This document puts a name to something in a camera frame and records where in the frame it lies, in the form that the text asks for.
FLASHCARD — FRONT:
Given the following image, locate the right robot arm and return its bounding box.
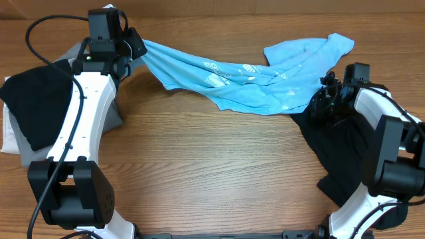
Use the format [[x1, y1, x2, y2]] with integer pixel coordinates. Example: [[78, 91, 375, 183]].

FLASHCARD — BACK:
[[309, 62, 424, 239]]

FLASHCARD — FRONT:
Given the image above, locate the white folded garment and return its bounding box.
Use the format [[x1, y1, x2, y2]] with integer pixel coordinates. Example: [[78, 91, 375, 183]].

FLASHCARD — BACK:
[[0, 76, 21, 155]]

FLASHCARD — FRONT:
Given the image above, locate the black garment at right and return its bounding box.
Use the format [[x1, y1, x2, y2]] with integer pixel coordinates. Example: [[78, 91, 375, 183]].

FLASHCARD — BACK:
[[291, 110, 374, 206]]

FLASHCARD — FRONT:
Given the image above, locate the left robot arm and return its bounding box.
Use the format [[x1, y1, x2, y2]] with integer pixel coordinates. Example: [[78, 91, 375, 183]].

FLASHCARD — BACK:
[[27, 5, 147, 238]]

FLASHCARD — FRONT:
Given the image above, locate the grey folded garment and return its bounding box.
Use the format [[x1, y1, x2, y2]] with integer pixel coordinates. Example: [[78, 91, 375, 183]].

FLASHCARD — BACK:
[[9, 43, 123, 167]]

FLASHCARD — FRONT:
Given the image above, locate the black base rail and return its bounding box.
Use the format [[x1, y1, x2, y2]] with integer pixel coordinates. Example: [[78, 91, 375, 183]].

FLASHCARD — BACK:
[[135, 229, 332, 239]]

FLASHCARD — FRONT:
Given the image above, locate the light blue printed t-shirt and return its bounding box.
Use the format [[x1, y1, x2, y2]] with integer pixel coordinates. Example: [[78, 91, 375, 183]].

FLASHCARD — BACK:
[[141, 33, 355, 115]]

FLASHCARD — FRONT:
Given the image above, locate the black folded garment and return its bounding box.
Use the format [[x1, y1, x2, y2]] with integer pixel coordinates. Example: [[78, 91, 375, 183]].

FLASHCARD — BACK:
[[1, 63, 72, 151]]

